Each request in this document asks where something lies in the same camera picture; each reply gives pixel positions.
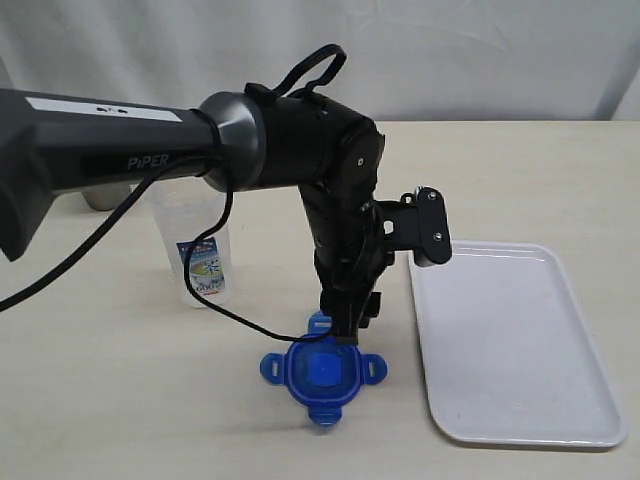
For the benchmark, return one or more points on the white backdrop curtain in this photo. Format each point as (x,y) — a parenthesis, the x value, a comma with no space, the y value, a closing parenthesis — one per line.
(407,60)

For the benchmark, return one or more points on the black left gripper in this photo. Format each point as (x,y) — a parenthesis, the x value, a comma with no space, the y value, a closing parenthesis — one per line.
(347,233)

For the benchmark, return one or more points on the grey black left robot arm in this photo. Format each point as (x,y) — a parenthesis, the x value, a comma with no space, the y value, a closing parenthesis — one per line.
(253,140)

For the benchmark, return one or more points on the blue plastic lid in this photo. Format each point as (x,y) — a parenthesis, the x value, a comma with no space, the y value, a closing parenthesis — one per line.
(321,374)

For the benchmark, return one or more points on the clear plastic tall container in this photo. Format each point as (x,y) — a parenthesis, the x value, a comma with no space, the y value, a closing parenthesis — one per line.
(182,209)

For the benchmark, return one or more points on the white rectangular plastic tray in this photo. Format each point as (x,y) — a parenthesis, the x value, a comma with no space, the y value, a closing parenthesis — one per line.
(508,357)

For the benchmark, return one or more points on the stainless steel cup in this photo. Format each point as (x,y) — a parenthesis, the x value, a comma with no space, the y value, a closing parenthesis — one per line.
(107,197)

